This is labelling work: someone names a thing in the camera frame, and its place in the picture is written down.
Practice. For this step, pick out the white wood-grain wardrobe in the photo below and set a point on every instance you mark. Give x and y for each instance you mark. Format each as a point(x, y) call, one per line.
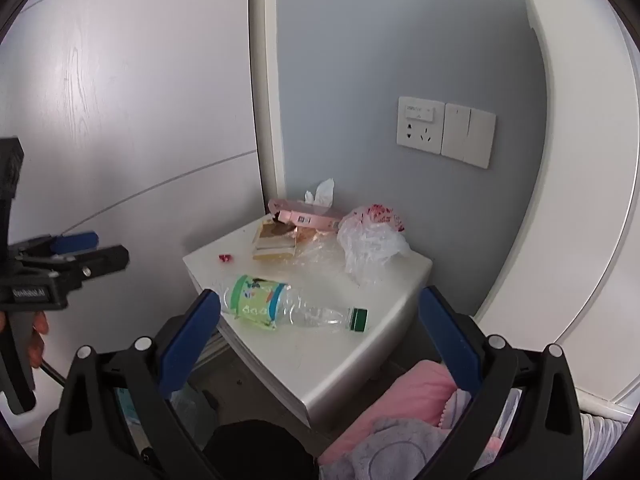
point(125, 110)

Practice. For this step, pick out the white vertical trim strip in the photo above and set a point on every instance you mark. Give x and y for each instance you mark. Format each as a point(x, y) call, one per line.
point(265, 85)

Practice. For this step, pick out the white wall socket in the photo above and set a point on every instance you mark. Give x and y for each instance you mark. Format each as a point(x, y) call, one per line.
point(420, 125)

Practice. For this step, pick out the white nightstand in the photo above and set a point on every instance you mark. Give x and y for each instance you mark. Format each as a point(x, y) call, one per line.
point(320, 360)

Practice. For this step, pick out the pink blanket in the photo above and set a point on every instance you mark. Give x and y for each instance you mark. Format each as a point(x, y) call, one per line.
point(400, 400)

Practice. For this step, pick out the white curved headboard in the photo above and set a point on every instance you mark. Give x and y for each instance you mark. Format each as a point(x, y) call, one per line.
point(590, 210)

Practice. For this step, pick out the clear plastic bottle green label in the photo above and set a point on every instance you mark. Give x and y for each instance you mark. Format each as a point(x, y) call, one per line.
point(260, 302)

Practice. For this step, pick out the small red wrapper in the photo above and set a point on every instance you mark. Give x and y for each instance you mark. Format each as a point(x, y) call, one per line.
point(226, 258)

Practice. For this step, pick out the grey-purple fleece cloth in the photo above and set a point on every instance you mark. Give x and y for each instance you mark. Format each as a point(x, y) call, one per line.
point(390, 450)

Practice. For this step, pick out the clear plastic wrapper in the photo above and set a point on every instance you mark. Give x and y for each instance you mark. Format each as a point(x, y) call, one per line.
point(320, 255)

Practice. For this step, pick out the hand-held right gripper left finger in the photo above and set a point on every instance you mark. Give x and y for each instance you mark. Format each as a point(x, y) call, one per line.
point(190, 342)

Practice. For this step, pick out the gold cardboard box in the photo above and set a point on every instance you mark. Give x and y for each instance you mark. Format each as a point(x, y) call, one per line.
point(272, 250)

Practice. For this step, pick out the white wall switch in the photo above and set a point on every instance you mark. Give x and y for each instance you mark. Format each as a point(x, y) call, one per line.
point(467, 135)

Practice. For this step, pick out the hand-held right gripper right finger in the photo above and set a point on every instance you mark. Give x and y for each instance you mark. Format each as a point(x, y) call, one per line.
point(450, 345)

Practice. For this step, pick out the white tissue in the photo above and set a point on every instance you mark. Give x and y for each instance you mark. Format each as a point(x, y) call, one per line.
point(322, 192)

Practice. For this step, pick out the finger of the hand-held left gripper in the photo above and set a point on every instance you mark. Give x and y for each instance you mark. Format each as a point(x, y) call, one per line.
point(102, 260)
point(75, 242)

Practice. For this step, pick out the pink tissue box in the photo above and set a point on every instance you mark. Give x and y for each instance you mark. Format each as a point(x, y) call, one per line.
point(300, 217)

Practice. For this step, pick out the striped bedsheet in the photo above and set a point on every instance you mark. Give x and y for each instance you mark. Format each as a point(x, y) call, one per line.
point(600, 445)

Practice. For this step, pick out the person's left hand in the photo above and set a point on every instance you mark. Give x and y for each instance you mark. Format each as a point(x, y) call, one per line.
point(37, 350)

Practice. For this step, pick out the white red-printed plastic bag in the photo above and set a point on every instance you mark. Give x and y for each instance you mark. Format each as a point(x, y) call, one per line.
point(370, 245)

